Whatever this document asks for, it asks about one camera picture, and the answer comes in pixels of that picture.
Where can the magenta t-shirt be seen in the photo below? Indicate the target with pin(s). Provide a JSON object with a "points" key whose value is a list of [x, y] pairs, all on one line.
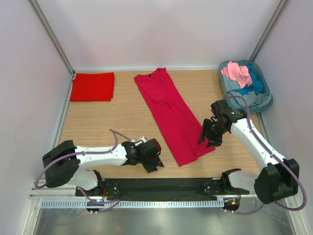
{"points": [[176, 122]]}

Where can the right aluminium frame post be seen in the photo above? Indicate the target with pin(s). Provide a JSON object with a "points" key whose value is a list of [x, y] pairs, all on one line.
{"points": [[280, 8]]}

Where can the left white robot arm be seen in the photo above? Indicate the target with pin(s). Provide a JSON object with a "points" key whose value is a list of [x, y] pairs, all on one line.
{"points": [[70, 164]]}

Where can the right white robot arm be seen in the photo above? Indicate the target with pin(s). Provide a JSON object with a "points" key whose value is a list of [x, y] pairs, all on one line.
{"points": [[278, 178]]}

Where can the slotted cable duct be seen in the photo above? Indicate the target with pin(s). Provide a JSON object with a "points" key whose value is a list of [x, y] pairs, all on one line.
{"points": [[81, 203]]}

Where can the pink t-shirt in basket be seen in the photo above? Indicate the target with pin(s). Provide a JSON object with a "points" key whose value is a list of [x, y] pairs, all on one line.
{"points": [[237, 73]]}

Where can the grey t-shirt in basket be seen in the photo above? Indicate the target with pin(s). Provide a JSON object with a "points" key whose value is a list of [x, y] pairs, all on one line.
{"points": [[254, 101]]}

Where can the folded red t-shirt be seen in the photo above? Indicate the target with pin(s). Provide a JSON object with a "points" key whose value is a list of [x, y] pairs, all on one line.
{"points": [[90, 87]]}

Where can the aluminium frame post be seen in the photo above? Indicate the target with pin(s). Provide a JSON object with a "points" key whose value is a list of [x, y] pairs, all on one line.
{"points": [[48, 29], [280, 8]]}

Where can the blue t-shirt in basket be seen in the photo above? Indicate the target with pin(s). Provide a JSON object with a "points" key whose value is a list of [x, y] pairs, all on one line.
{"points": [[256, 85]]}

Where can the aluminium front rail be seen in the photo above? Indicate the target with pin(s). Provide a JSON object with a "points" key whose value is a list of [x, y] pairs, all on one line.
{"points": [[63, 191]]}

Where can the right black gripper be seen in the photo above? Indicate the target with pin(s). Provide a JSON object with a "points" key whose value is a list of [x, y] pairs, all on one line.
{"points": [[214, 141]]}

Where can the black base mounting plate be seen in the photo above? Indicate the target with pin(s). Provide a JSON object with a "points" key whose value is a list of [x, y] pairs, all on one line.
{"points": [[163, 190]]}

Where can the teal plastic laundry basket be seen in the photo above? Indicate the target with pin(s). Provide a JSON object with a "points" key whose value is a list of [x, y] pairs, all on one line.
{"points": [[260, 76]]}

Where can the left aluminium frame post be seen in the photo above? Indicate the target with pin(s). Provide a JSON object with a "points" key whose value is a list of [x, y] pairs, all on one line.
{"points": [[48, 29]]}

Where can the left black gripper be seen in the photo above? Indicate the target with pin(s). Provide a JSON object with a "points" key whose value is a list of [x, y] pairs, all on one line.
{"points": [[152, 166]]}

